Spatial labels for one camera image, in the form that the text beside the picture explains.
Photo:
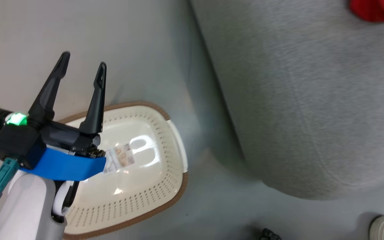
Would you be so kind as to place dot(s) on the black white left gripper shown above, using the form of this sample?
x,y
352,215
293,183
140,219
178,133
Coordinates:
x,y
62,138

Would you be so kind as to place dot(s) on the red garment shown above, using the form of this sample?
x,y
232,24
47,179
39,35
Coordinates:
x,y
377,10

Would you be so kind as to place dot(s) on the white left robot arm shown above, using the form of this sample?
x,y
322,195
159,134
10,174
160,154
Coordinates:
x,y
25,206

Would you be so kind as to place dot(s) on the grey fabric sofa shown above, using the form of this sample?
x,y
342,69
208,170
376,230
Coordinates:
x,y
312,100

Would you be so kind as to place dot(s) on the paper label in basket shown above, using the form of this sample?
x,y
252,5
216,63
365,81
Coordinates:
x,y
120,158

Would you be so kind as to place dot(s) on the cream perforated laundry basket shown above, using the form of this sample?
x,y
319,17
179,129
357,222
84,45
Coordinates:
x,y
138,193

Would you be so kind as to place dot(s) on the small black object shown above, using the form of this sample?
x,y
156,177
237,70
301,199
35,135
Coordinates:
x,y
269,235

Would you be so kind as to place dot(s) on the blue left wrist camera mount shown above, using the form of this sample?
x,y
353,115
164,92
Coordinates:
x,y
62,165

